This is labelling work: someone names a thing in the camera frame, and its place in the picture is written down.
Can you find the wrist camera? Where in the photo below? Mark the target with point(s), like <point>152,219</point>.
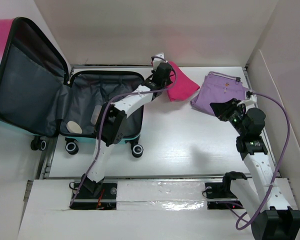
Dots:
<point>250,99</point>
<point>157,59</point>

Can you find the translucent pink travel bottle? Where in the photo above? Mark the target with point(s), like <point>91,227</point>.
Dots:
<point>95,114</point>

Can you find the magenta cloth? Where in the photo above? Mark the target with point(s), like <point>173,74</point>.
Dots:
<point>184,87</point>

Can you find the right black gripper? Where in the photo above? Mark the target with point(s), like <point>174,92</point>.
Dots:
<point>222,109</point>

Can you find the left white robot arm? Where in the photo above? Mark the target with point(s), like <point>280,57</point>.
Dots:
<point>112,121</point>

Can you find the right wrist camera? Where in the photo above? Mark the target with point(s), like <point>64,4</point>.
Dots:
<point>250,99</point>

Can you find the pink and teal kids suitcase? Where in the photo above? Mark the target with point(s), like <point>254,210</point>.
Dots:
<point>39,96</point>

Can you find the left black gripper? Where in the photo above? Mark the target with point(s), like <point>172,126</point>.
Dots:
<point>168,81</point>

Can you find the purple trousers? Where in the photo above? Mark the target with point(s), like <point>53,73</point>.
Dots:
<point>218,88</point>

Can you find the round cream compact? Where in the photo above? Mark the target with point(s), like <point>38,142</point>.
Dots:
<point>74,127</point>

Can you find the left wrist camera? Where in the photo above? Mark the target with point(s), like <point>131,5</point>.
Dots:
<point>157,59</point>

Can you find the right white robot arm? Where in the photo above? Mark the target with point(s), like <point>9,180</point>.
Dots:
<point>271,216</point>

